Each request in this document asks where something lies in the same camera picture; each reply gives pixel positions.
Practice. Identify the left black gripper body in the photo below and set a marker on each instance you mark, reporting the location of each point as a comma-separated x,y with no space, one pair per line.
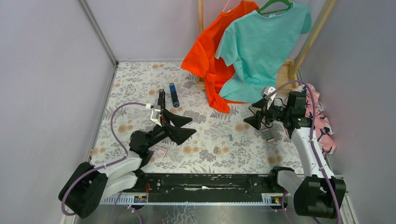
164,130

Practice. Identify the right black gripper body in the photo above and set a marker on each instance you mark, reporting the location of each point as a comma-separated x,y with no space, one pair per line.
277,113

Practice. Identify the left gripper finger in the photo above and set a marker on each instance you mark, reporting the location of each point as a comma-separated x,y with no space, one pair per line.
176,120
180,135

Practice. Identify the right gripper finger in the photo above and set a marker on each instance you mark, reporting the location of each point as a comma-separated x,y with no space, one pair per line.
260,104
256,120

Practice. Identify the blue stapler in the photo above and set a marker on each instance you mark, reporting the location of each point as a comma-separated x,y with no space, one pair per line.
174,96

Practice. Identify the small black stapler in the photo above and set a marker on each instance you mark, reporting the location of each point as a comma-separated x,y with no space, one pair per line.
161,99

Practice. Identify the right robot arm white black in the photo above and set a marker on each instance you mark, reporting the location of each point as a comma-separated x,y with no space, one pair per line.
320,193

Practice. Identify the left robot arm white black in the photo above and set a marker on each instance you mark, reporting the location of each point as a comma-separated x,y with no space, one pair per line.
90,184

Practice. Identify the red staple box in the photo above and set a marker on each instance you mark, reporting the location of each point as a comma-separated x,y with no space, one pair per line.
159,151

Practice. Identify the floral table mat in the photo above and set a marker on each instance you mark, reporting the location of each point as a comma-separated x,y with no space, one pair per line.
136,84

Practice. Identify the wooden clothes rack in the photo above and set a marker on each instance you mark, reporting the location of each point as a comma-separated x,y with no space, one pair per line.
290,68

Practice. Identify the pink patterned cloth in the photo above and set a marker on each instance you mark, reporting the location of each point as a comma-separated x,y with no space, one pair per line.
322,125

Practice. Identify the teal t-shirt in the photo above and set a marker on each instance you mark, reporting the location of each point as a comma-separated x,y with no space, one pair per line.
257,46

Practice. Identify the orange t-shirt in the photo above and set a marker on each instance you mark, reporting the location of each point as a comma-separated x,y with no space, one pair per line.
201,61

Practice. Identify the green clothes hanger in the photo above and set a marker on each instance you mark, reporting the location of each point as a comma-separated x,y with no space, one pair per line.
275,6

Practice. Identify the pink clothes hanger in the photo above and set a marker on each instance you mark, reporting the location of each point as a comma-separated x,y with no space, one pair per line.
230,4

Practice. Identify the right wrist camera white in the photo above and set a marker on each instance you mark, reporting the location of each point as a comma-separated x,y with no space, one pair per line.
268,95

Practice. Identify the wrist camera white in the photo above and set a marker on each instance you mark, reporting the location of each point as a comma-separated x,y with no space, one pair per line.
268,95
155,113

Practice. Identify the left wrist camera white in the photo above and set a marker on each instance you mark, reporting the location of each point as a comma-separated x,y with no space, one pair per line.
155,113

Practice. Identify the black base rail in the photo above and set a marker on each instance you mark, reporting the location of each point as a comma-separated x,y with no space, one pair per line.
206,188

